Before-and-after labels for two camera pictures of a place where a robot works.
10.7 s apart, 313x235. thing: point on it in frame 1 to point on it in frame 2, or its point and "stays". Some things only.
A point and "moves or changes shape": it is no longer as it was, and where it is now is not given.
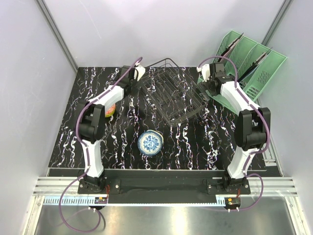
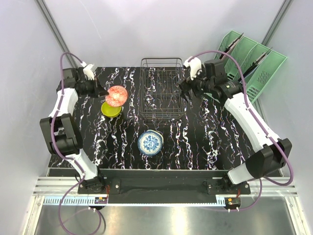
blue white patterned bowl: x=149 y=142 stays
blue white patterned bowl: x=109 y=109 moves or changes shape
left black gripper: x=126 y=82 to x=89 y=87
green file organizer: x=251 y=63 stays
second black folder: x=255 y=64 stays
